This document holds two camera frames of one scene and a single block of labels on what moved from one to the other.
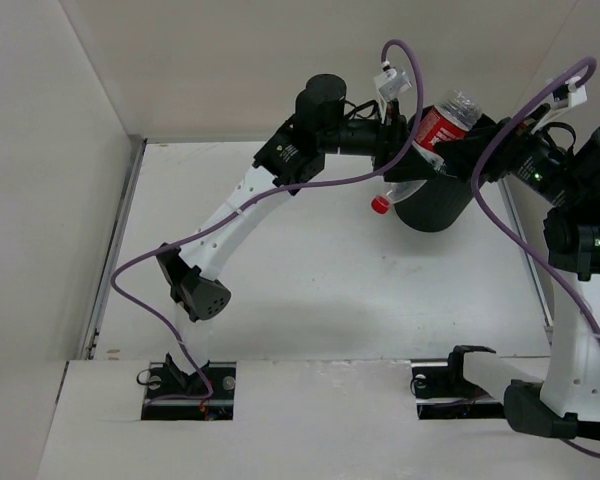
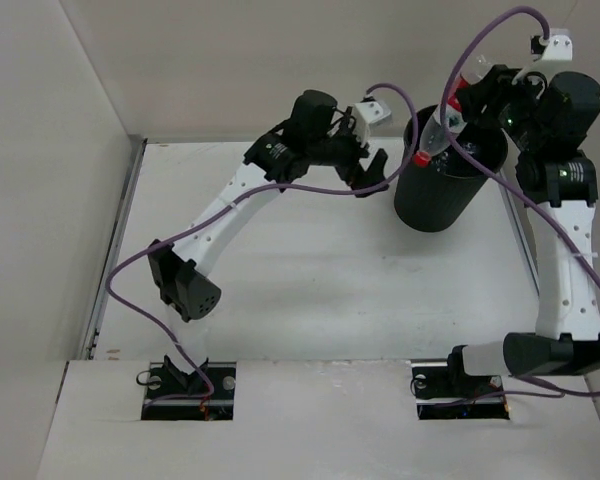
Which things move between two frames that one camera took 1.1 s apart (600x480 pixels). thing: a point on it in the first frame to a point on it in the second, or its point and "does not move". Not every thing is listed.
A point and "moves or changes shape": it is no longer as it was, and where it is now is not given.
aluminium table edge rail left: x=112 y=248 does not move
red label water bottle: x=449 y=120 moves or changes shape
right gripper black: x=464 y=155 to x=498 y=84
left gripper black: x=393 y=141 to x=356 y=163
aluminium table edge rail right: x=526 y=256 does not move
